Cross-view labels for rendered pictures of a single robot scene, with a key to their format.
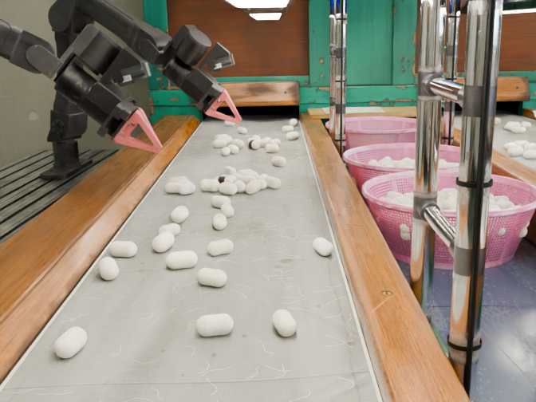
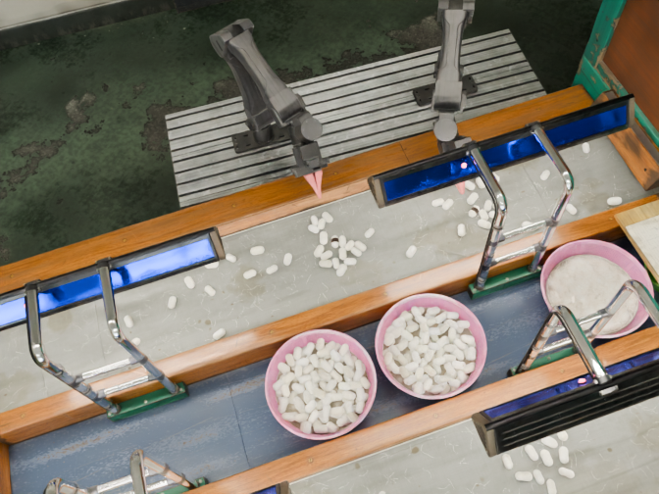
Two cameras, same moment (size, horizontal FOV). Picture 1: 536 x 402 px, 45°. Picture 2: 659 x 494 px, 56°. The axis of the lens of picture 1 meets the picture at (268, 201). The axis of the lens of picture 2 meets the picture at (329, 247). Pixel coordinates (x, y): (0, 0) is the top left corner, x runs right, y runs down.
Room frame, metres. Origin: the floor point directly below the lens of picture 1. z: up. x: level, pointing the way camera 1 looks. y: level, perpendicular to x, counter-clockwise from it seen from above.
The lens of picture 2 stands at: (0.95, -0.74, 2.22)
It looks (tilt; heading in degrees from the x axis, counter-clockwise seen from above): 61 degrees down; 79
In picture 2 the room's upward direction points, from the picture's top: 9 degrees counter-clockwise
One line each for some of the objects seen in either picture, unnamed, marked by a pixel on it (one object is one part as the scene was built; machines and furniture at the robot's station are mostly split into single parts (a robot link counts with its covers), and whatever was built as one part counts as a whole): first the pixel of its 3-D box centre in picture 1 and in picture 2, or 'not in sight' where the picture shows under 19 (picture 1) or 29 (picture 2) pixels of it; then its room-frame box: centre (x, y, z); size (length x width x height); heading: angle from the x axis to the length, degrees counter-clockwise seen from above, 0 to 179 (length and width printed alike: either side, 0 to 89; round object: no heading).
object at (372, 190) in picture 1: (447, 218); (322, 387); (0.96, -0.28, 0.72); 0.27 x 0.27 x 0.10
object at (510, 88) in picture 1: (477, 89); not in sight; (1.95, -0.63, 0.83); 0.30 x 0.06 x 0.07; 89
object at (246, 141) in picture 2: not in sight; (262, 129); (1.05, 0.56, 0.71); 0.20 x 0.07 x 0.08; 176
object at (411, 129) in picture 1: (376, 140); (590, 294); (1.68, -0.29, 0.72); 0.27 x 0.27 x 0.10
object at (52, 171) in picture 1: (65, 155); (445, 82); (1.65, 0.52, 0.71); 0.20 x 0.07 x 0.08; 176
